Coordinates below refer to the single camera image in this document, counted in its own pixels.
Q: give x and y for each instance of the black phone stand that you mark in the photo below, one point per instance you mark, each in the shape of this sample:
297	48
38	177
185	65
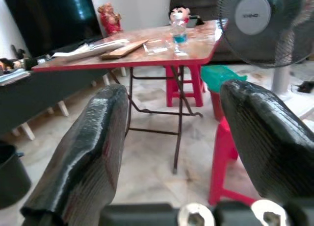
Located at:
195	20

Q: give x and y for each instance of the grey standing fan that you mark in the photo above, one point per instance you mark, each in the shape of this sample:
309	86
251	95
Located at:
252	15

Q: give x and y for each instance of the clear plastic water bottle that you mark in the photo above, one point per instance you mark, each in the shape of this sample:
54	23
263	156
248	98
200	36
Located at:
179	37

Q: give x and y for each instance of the red seated figurine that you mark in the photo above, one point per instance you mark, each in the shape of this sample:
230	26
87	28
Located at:
110	22

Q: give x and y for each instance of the brown wooden board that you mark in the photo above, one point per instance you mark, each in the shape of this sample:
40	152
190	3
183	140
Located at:
125	50

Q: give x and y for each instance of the red plastic stool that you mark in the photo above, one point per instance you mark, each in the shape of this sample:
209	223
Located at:
175	88
224	147
217	103

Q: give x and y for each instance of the clear plastic tray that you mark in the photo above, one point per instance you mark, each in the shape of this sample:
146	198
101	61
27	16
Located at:
157	48

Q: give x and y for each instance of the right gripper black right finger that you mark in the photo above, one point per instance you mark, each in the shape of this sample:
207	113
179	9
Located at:
274	142

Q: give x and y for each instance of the black power strip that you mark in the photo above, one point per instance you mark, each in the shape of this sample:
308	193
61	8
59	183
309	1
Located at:
305	86

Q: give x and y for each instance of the green plastic bag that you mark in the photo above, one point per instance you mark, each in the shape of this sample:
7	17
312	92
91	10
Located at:
220	75

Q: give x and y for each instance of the black plastic bucket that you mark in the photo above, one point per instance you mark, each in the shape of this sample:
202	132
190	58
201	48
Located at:
11	174

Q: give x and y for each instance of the white flat box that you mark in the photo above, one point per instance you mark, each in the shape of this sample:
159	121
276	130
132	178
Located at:
12	77

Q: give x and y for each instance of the white paper stack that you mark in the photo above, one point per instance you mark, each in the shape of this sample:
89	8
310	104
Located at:
81	49

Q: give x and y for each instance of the black flat television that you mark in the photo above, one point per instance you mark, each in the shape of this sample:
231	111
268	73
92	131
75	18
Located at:
49	15

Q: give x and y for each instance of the black haired plush doll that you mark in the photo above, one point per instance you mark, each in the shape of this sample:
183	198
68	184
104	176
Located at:
179	12

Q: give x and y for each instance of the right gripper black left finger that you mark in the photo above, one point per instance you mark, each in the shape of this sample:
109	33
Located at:
81	157

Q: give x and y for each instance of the small black box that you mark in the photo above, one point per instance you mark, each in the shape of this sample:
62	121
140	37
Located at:
34	63

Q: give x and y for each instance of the red edged folding table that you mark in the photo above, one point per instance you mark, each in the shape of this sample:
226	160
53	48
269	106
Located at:
198	39

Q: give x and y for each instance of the black low TV console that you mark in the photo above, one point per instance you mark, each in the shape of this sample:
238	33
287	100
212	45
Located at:
49	88

